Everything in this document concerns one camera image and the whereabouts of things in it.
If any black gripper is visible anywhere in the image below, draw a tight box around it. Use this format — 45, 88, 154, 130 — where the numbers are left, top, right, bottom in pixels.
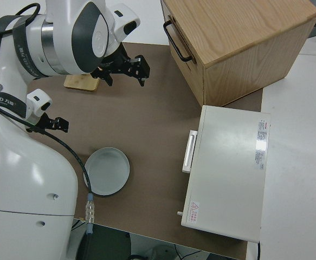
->
27, 112, 70, 134
91, 44, 151, 87

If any gray round plate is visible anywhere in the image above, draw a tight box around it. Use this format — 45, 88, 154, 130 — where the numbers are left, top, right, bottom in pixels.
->
83, 147, 131, 197

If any small bamboo board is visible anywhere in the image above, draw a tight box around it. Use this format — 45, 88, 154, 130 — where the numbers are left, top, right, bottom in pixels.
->
63, 73, 100, 93

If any brown table mat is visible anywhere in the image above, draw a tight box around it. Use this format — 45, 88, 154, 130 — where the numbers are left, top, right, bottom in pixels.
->
24, 42, 264, 260

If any wooden drawer cabinet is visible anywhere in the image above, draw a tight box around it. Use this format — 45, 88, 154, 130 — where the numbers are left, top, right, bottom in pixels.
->
160, 0, 316, 108

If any black round base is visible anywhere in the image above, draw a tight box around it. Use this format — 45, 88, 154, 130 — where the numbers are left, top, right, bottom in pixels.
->
75, 224, 132, 260

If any white countertop oven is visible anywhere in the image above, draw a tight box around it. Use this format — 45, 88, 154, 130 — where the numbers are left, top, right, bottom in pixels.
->
177, 105, 272, 243

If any gray round object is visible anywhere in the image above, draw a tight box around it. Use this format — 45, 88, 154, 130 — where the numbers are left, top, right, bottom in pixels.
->
149, 243, 180, 260

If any black cable with metal connector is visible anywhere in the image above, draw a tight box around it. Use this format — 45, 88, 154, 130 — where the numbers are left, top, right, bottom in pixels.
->
0, 104, 96, 260

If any black drawer handle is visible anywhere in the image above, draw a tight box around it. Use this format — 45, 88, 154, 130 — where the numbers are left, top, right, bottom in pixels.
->
163, 21, 194, 63

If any black strap with white print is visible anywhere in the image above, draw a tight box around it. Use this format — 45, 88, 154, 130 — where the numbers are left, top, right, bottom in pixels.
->
12, 16, 43, 80
0, 90, 28, 120

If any white oven door handle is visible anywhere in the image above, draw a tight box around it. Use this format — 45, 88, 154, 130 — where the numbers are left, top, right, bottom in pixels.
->
182, 130, 198, 174

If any thin black cable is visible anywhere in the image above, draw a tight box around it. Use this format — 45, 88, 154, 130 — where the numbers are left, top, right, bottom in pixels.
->
0, 2, 41, 39

